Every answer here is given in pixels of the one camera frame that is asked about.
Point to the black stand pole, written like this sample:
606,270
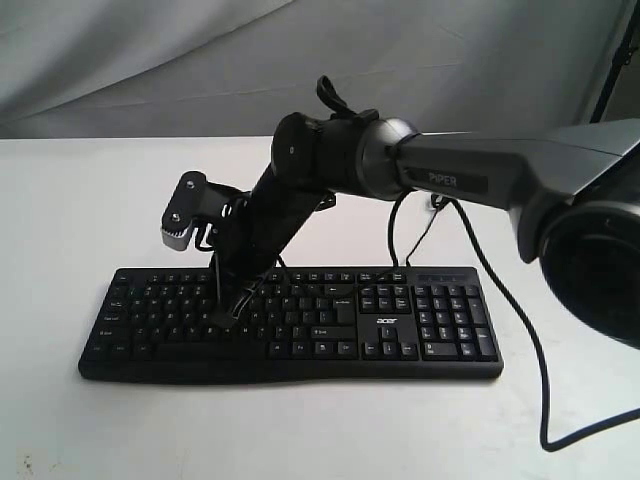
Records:
622,57

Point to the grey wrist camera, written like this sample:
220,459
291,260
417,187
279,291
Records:
195,205

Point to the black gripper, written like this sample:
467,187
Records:
252,231

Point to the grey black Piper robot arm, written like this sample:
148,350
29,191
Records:
571,193

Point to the black Acer keyboard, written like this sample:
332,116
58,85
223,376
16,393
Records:
161,326

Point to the grey backdrop cloth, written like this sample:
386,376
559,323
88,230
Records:
224,68

